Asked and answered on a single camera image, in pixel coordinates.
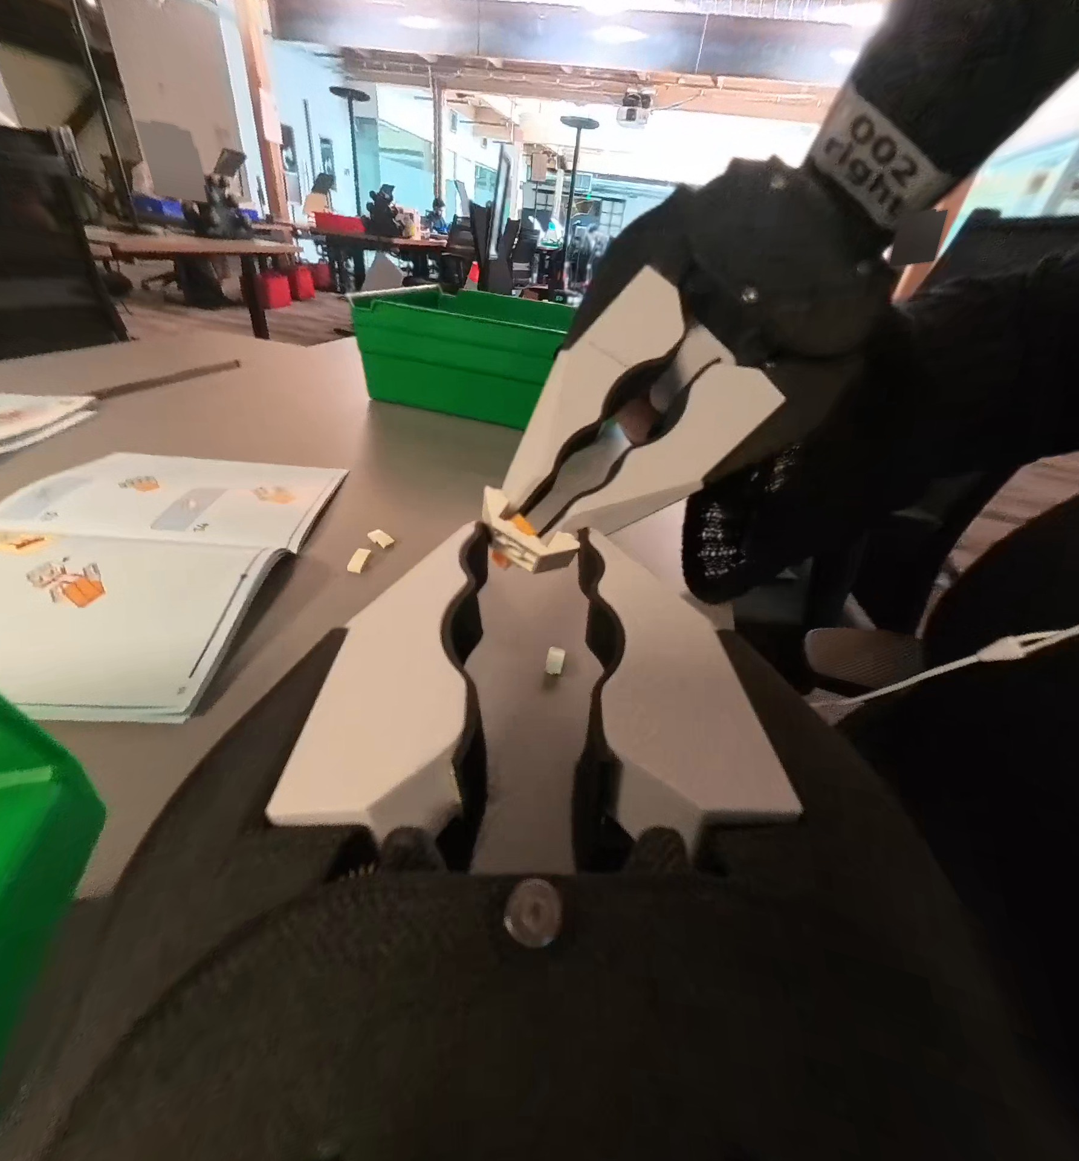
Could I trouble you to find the cream lego assembly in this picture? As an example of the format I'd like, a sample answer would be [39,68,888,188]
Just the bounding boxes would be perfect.
[480,487,582,576]

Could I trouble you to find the open lego instruction booklet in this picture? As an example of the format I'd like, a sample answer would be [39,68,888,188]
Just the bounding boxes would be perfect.
[0,451,351,725]

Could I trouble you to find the closed white instruction booklets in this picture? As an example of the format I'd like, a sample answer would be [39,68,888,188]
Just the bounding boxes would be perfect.
[0,390,98,469]

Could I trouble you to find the green divided parts bin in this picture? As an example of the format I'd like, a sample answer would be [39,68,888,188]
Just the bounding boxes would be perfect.
[0,660,107,1135]

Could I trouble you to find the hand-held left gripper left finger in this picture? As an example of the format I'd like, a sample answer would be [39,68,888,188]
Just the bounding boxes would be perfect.
[265,525,492,843]

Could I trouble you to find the white drawstring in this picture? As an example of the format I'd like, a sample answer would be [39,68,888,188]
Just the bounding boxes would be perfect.
[830,608,1079,705]

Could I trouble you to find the person's right forearm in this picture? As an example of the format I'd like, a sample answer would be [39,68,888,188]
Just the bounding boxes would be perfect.
[812,231,1079,582]

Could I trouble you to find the green plastic bin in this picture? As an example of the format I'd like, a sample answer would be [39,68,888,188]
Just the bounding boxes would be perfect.
[350,286,579,433]

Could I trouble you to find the wooden office table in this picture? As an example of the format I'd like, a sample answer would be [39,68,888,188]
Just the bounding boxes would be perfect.
[86,225,304,341]

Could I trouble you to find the black floor lamp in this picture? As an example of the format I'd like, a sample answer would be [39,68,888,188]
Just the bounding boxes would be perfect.
[330,86,375,291]
[560,114,601,296]

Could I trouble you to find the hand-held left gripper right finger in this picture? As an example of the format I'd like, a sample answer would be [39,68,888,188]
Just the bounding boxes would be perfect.
[579,531,806,843]

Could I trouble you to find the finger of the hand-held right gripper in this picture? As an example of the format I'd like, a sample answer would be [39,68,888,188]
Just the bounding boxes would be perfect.
[502,265,697,522]
[530,327,791,538]

